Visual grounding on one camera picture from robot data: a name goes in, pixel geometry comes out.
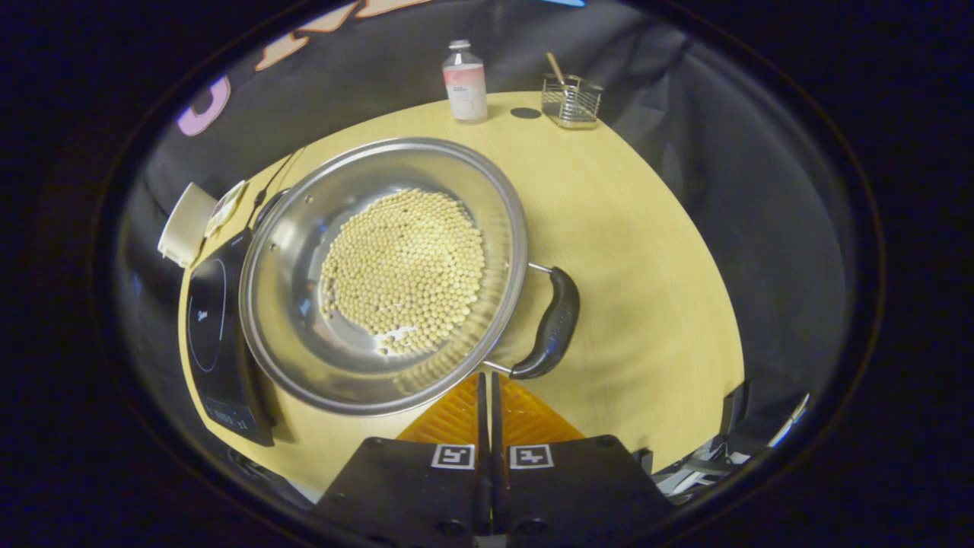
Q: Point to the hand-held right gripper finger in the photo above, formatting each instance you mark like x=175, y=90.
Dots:
x=496, y=418
x=484, y=418

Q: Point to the pile of yellow soybeans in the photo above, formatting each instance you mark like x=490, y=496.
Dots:
x=403, y=266

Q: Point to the stainless steel pot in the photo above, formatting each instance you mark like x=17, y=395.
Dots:
x=304, y=259

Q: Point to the black induction cooktop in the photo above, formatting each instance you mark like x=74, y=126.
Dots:
x=217, y=320

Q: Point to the black round disc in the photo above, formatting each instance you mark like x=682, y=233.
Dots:
x=525, y=113

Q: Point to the clear bottle pink label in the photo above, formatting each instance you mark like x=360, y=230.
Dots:
x=465, y=87

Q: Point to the white divided bean dish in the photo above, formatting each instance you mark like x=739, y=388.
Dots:
x=226, y=207

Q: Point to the white plastic appliance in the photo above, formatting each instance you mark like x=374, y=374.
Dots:
x=186, y=224

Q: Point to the wooden stick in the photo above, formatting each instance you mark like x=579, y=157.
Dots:
x=555, y=67

